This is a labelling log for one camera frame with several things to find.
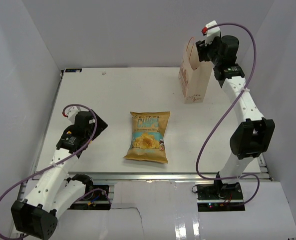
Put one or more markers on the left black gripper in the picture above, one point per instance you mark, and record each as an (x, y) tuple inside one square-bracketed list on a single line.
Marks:
[(101, 126)]

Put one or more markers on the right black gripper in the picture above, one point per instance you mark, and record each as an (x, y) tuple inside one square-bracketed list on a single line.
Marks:
[(202, 49)]

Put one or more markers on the kettle chips bag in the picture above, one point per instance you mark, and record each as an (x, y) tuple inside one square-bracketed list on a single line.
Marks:
[(147, 139)]

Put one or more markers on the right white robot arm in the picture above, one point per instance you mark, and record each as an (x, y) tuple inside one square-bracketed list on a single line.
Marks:
[(254, 132)]

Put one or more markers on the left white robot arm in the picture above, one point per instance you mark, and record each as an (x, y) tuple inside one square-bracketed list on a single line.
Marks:
[(38, 213)]

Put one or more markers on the beige paper bag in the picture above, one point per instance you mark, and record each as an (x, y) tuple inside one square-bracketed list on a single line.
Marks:
[(193, 75)]

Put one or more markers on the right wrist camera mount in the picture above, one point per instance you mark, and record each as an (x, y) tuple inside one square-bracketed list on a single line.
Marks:
[(210, 31)]

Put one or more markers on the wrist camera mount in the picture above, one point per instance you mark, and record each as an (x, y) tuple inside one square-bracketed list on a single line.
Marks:
[(71, 112), (210, 31)]

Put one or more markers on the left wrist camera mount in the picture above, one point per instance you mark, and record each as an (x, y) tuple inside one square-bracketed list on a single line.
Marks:
[(71, 112)]

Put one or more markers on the aluminium front rail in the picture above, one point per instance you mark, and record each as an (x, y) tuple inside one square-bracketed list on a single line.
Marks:
[(125, 176)]

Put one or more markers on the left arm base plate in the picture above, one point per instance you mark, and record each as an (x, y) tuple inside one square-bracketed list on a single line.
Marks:
[(94, 200)]

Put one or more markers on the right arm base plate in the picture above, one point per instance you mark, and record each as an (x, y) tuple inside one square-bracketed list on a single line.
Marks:
[(210, 201)]

